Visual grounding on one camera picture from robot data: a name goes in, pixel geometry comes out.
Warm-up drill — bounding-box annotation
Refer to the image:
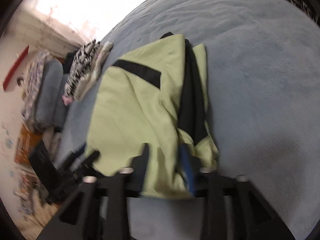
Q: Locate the purple floral folded quilt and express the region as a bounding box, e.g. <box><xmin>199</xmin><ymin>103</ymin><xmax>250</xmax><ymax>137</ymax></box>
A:
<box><xmin>20</xmin><ymin>50</ymin><xmax>52</xmax><ymax>127</ymax></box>

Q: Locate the black crumpled garment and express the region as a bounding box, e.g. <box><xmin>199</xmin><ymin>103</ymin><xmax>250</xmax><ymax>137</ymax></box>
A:
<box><xmin>62</xmin><ymin>51</ymin><xmax>77</xmax><ymax>74</ymax></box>

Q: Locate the white floral curtain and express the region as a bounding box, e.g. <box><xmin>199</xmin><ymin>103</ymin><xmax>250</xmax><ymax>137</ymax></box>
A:
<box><xmin>35</xmin><ymin>0</ymin><xmax>155</xmax><ymax>48</ymax></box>

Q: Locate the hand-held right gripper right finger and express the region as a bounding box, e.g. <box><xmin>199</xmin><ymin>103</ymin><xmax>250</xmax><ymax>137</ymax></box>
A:
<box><xmin>179</xmin><ymin>145</ymin><xmax>295</xmax><ymax>240</ymax></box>

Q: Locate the grey-blue pillow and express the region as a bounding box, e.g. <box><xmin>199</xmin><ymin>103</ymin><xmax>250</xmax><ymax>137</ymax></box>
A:
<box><xmin>35</xmin><ymin>59</ymin><xmax>63</xmax><ymax>132</ymax></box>
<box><xmin>54</xmin><ymin>71</ymin><xmax>72</xmax><ymax>128</ymax></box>

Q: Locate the wooden headboard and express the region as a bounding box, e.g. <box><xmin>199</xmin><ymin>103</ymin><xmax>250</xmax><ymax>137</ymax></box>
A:
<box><xmin>14</xmin><ymin>124</ymin><xmax>43</xmax><ymax>165</ymax></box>

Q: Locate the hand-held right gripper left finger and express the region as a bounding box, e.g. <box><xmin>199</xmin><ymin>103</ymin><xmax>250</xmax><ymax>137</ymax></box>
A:
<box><xmin>37</xmin><ymin>142</ymin><xmax>150</xmax><ymax>240</ymax></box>

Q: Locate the black and white hanging garment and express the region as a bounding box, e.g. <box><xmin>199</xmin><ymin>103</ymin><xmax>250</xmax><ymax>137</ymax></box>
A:
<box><xmin>241</xmin><ymin>0</ymin><xmax>320</xmax><ymax>28</ymax></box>

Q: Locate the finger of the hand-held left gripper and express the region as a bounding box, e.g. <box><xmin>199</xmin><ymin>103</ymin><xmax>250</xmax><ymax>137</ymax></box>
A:
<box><xmin>55</xmin><ymin>144</ymin><xmax>87</xmax><ymax>172</ymax></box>
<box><xmin>70</xmin><ymin>151</ymin><xmax>100</xmax><ymax>180</ymax></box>

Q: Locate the green and black hooded jacket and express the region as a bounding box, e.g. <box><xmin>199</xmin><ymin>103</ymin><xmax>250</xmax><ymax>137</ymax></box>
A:
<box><xmin>84</xmin><ymin>32</ymin><xmax>220</xmax><ymax>198</ymax></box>

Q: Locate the white shiny folded garment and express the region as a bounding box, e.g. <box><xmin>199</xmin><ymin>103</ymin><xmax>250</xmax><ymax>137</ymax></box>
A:
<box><xmin>75</xmin><ymin>41</ymin><xmax>114</xmax><ymax>103</ymax></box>

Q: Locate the red wall shelf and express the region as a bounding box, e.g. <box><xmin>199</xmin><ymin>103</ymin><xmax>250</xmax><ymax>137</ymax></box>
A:
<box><xmin>2</xmin><ymin>45</ymin><xmax>30</xmax><ymax>90</ymax></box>

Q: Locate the beige pillow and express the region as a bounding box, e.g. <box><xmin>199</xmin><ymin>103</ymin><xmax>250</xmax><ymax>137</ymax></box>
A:
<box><xmin>41</xmin><ymin>127</ymin><xmax>63</xmax><ymax>160</ymax></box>

